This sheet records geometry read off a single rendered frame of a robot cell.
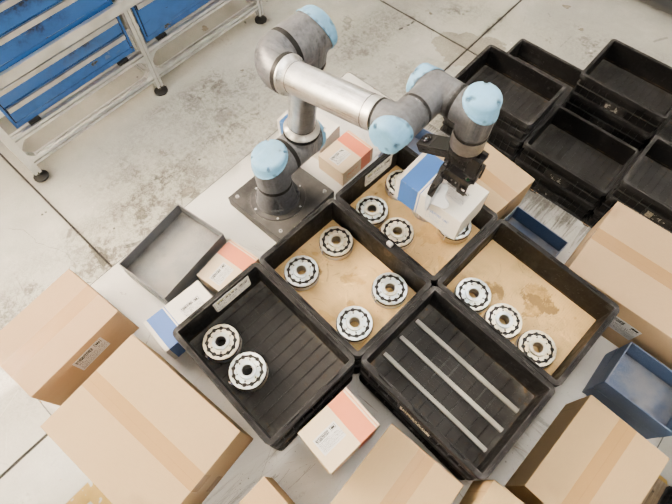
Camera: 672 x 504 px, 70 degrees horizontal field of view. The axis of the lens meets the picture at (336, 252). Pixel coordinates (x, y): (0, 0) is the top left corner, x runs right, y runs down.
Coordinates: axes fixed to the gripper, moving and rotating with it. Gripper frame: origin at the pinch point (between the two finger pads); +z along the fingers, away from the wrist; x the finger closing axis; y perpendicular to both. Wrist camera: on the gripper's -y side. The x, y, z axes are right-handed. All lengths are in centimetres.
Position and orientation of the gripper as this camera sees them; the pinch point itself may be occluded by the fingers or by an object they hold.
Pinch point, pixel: (440, 190)
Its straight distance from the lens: 127.8
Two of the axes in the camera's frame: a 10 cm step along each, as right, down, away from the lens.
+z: 0.0, 4.4, 9.0
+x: 6.7, -6.7, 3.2
